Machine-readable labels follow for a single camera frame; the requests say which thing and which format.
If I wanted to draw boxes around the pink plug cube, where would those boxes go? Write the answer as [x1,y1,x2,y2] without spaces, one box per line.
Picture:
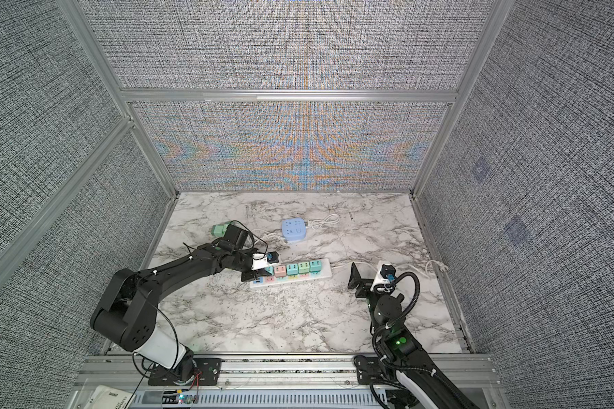
[274,265,288,278]

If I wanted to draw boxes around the long white power strip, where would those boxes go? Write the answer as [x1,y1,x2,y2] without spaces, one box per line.
[249,258,332,290]

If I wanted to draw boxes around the green plug cube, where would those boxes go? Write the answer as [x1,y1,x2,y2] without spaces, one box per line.
[298,262,310,274]
[211,224,228,238]

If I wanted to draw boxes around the blue square power strip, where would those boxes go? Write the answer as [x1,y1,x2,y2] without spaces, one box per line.
[281,217,307,242]

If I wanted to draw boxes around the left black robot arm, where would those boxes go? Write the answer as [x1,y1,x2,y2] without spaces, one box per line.
[90,221,279,386]

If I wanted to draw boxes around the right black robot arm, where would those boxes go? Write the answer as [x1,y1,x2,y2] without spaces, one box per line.
[347,263,477,408]

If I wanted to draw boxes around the white label box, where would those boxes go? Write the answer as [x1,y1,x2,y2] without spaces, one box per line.
[79,385,135,409]

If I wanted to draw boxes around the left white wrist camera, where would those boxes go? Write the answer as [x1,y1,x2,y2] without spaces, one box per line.
[251,252,280,271]

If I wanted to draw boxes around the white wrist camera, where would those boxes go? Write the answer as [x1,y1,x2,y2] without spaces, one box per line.
[251,252,280,271]
[371,262,397,294]

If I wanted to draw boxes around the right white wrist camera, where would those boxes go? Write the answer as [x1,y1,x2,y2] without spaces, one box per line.
[371,262,397,294]

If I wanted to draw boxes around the blue strip white cable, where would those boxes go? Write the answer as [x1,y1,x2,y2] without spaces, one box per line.
[306,213,341,231]

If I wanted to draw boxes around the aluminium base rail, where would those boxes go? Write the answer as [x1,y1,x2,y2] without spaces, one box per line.
[71,352,502,409]

